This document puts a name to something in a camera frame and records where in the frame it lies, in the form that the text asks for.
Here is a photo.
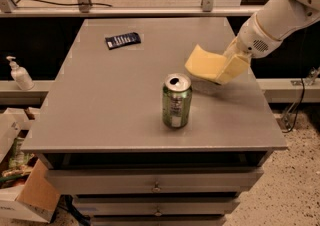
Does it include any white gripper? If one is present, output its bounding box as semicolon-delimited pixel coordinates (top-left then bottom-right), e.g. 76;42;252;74
216;14;282;85

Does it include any yellow sponge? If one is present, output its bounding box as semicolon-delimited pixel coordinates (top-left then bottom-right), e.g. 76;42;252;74
185;45;226;81

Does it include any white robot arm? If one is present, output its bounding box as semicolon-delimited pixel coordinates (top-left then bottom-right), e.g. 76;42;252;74
214;0;320;84

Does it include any dark blue rxbar wrapper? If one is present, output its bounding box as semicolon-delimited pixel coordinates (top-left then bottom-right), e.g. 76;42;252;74
105;32;141;50

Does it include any green soda can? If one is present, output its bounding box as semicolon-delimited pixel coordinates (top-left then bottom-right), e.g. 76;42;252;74
162;73;192;128

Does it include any grey drawer cabinet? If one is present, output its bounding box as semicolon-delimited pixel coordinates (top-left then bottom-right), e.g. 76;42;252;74
23;17;286;226

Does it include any top drawer knob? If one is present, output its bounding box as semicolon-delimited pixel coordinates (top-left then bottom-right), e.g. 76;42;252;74
152;183;161;193

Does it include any drawer knob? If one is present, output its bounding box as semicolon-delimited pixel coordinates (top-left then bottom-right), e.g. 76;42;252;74
154;210;162;217
152;183;161;193

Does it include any white pump bottle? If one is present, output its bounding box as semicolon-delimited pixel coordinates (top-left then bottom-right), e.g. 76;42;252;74
6;56;34;91

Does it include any open cardboard box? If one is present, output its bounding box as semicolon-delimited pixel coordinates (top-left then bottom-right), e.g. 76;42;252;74
0;108;60;223

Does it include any black floor cable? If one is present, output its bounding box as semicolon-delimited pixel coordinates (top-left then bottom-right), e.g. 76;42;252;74
280;29;308;134

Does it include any black cable on ledge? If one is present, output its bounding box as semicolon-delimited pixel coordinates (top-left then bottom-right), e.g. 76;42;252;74
9;0;114;8

